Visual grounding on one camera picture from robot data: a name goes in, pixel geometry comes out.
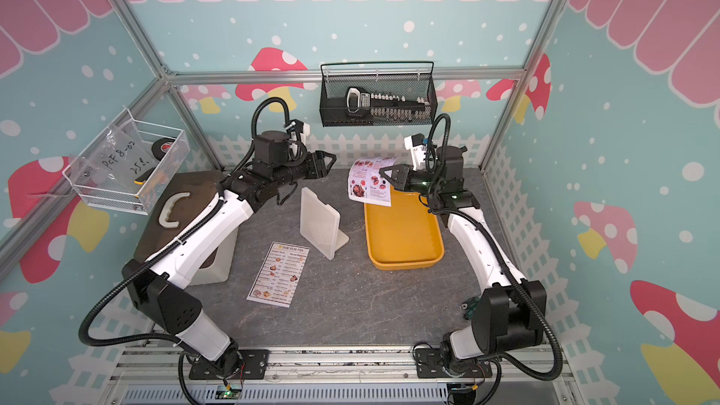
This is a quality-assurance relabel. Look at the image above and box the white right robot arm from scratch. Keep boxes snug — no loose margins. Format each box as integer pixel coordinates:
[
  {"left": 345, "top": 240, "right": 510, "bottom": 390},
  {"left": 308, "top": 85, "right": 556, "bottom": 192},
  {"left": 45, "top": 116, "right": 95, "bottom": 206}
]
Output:
[{"left": 379, "top": 114, "right": 564, "bottom": 404}]

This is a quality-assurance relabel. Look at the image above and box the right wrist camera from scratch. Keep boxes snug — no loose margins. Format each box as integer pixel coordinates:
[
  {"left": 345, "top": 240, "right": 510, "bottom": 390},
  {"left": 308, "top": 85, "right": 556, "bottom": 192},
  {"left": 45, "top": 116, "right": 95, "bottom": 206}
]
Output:
[{"left": 404, "top": 133, "right": 428, "bottom": 171}]

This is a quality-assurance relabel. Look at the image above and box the white box with brown lid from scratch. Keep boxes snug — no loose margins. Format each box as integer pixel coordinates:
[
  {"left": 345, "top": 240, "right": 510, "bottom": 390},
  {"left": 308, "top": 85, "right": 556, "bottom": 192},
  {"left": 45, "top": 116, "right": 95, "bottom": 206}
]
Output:
[{"left": 133, "top": 171, "right": 238, "bottom": 286}]

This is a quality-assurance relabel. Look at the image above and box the black tape roll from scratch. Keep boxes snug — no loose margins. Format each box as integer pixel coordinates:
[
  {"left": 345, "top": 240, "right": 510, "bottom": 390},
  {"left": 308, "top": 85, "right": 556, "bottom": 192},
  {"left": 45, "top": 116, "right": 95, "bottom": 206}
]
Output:
[{"left": 151, "top": 138, "right": 176, "bottom": 161}]

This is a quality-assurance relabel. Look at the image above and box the pink special menu sheet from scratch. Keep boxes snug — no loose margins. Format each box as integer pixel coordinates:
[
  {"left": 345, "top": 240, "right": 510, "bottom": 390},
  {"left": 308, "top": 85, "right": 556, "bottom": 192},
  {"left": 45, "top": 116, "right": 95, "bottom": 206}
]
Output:
[{"left": 347, "top": 157, "right": 397, "bottom": 206}]

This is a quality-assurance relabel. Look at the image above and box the yellow plastic tray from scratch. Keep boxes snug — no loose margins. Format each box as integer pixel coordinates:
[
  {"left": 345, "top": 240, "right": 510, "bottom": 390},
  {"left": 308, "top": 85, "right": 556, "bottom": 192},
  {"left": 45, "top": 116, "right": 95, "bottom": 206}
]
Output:
[{"left": 364, "top": 190, "right": 444, "bottom": 271}]

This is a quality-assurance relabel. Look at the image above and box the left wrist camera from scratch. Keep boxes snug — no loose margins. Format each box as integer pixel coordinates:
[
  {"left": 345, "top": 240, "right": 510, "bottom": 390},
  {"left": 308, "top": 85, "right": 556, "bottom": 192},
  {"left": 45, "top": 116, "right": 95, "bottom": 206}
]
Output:
[{"left": 285, "top": 119, "right": 311, "bottom": 144}]

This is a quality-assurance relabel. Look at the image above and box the yellow-header menu sheet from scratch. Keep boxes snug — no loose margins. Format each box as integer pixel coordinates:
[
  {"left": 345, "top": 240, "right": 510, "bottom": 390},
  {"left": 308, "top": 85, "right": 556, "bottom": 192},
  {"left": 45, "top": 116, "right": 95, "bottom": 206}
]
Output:
[{"left": 247, "top": 242, "right": 311, "bottom": 309}]

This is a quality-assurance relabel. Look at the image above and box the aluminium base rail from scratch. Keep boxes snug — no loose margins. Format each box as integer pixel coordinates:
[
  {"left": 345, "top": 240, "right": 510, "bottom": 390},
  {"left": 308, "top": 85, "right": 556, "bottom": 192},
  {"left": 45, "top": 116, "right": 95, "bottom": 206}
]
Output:
[{"left": 99, "top": 345, "right": 584, "bottom": 404}]

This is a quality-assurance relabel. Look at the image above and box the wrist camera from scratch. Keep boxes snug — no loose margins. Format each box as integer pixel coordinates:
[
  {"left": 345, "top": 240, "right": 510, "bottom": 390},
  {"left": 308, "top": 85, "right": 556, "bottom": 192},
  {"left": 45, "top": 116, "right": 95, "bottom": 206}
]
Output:
[
  {"left": 404, "top": 133, "right": 428, "bottom": 171},
  {"left": 285, "top": 119, "right": 311, "bottom": 144}
]

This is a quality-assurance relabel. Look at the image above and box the clear acrylic menu holder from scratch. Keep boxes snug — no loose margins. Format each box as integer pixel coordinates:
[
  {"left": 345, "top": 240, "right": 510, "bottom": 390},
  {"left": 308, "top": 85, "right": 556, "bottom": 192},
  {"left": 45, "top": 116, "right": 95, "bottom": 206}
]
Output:
[{"left": 300, "top": 187, "right": 350, "bottom": 261}]

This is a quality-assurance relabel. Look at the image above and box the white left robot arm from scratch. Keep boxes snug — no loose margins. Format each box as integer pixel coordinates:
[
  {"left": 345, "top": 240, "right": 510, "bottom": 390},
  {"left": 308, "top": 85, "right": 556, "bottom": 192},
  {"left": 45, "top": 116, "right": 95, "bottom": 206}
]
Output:
[{"left": 78, "top": 97, "right": 337, "bottom": 383}]

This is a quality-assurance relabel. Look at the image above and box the socket set in basket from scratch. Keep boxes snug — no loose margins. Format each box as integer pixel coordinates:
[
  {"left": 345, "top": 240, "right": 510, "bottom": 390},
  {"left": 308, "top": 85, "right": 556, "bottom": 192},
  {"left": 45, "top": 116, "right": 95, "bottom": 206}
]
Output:
[{"left": 344, "top": 87, "right": 434, "bottom": 126}]

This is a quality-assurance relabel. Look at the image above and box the white wire wall basket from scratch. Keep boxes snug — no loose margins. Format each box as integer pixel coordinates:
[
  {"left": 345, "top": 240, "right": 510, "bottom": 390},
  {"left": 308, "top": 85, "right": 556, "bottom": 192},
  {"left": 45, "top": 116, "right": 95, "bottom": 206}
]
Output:
[{"left": 63, "top": 109, "right": 189, "bottom": 216}]

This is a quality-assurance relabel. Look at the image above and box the clear labelled plastic bag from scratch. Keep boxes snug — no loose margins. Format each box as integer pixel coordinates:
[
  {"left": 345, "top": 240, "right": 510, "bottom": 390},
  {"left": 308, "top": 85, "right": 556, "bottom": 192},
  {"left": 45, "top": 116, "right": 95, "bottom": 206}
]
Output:
[{"left": 86, "top": 124, "right": 159, "bottom": 198}]

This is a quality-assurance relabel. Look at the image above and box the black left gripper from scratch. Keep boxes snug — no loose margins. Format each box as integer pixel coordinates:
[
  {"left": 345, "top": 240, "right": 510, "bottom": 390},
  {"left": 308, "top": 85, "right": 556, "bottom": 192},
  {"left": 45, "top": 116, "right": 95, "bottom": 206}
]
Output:
[{"left": 272, "top": 151, "right": 336, "bottom": 189}]

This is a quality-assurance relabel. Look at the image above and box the black wire wall basket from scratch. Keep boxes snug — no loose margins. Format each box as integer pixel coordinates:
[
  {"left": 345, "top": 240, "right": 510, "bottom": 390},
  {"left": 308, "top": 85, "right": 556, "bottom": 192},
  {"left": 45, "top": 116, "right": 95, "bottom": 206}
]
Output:
[{"left": 320, "top": 61, "right": 438, "bottom": 127}]

